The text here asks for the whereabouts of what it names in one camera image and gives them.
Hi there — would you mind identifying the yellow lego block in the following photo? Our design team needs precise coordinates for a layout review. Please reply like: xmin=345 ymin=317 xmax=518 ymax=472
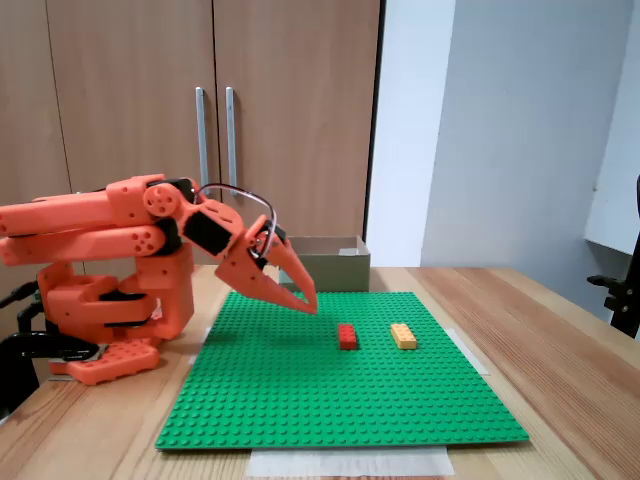
xmin=390 ymin=322 xmax=420 ymax=351

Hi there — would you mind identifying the open cardboard box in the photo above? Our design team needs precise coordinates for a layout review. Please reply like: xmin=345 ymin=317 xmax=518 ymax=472
xmin=277 ymin=234 xmax=372 ymax=294

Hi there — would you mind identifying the red lego block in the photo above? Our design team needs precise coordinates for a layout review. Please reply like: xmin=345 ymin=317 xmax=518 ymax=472
xmin=337 ymin=323 xmax=360 ymax=351

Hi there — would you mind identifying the green lego baseplate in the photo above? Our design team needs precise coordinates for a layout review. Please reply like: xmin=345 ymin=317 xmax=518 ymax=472
xmin=154 ymin=290 xmax=530 ymax=452

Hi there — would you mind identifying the masking tape strip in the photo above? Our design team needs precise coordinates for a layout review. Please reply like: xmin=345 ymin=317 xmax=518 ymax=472
xmin=186 ymin=326 xmax=213 ymax=367
xmin=247 ymin=444 xmax=456 ymax=479
xmin=451 ymin=327 xmax=492 ymax=377

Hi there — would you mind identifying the wooden cabinet door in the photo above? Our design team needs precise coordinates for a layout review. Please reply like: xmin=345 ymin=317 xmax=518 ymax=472
xmin=213 ymin=0 xmax=384 ymax=266
xmin=0 ymin=0 xmax=84 ymax=211
xmin=45 ymin=0 xmax=224 ymax=266

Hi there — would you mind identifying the black table clamp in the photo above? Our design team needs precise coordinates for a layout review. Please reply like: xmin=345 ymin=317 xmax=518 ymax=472
xmin=0 ymin=329 xmax=104 ymax=419

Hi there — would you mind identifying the white board panel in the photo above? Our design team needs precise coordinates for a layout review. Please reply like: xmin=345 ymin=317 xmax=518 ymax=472
xmin=583 ymin=0 xmax=640 ymax=257

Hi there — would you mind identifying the gripper servo cable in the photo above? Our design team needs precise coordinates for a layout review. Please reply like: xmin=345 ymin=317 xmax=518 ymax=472
xmin=194 ymin=183 xmax=279 ymax=256

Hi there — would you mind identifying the black cable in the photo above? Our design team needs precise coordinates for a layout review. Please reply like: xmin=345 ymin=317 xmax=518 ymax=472
xmin=16 ymin=301 xmax=49 ymax=336
xmin=0 ymin=281 xmax=41 ymax=309

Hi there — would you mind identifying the black stand bracket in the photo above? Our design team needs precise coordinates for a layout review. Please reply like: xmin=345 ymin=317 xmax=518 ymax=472
xmin=587 ymin=173 xmax=640 ymax=341

